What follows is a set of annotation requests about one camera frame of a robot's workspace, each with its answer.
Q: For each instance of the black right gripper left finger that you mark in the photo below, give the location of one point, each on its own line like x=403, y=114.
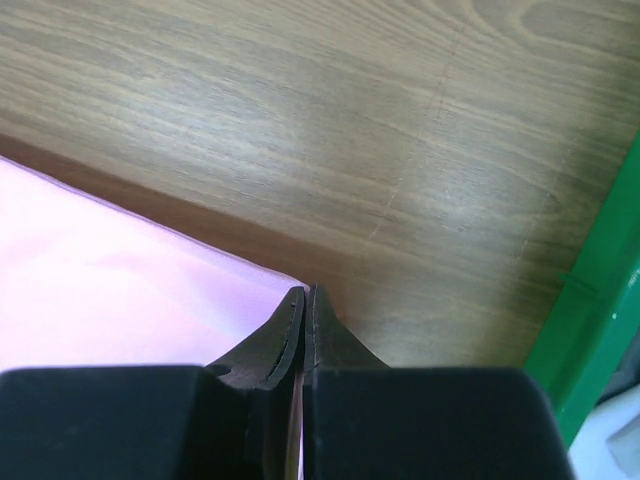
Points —
x=235, y=418

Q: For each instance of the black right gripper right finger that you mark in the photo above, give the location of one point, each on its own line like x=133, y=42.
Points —
x=366, y=420

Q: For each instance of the light pink t shirt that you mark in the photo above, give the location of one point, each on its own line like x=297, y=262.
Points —
x=87, y=284

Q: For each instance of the white crumpled t shirt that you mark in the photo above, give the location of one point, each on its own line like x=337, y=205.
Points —
x=607, y=445

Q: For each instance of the green plastic bin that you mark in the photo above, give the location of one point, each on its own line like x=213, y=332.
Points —
x=596, y=315

